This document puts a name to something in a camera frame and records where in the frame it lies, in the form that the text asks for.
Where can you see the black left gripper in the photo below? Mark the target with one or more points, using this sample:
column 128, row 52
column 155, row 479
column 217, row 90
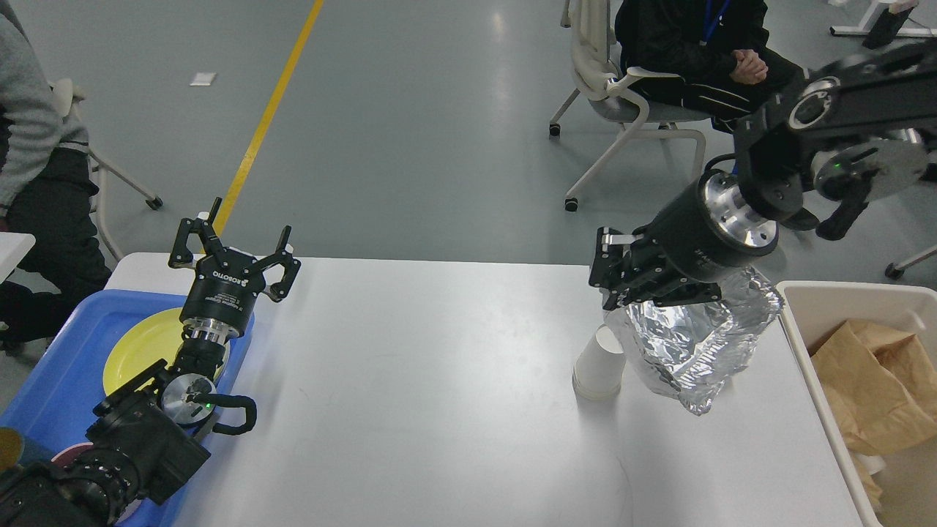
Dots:
column 228, row 282

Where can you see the yellow plastic plate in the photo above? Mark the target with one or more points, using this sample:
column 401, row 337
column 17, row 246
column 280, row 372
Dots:
column 160, row 336

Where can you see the blue plastic tray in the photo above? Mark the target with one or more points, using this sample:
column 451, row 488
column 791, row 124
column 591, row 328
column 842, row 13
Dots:
column 54, row 408

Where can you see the person in black trousers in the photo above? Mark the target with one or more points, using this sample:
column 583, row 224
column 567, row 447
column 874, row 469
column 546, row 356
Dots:
column 46, row 191

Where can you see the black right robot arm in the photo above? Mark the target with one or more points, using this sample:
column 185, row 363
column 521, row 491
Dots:
column 849, row 131

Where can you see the white office chair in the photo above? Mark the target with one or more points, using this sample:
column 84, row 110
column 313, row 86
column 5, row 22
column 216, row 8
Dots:
column 611, row 92

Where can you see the person in striped black tracksuit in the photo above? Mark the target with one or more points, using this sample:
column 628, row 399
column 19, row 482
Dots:
column 710, row 56

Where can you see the dark teal mug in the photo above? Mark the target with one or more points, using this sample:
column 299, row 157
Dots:
column 11, row 448

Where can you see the white paper cup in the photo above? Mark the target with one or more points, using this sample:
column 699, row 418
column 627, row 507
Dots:
column 598, row 370

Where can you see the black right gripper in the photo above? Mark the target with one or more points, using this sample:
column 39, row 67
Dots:
column 707, row 233

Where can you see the white desk leg base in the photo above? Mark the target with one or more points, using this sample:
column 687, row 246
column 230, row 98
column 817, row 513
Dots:
column 883, row 22

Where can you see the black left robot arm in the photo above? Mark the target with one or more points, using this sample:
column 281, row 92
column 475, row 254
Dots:
column 146, row 440

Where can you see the brown paper bag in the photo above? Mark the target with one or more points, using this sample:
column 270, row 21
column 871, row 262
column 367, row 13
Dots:
column 880, row 386

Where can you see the white side table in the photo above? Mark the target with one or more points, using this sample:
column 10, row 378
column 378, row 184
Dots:
column 14, row 247

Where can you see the white paper scrap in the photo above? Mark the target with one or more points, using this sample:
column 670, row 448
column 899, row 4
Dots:
column 203, row 79

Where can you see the beige plastic bin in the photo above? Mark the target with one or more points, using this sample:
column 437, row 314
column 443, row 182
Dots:
column 812, row 311

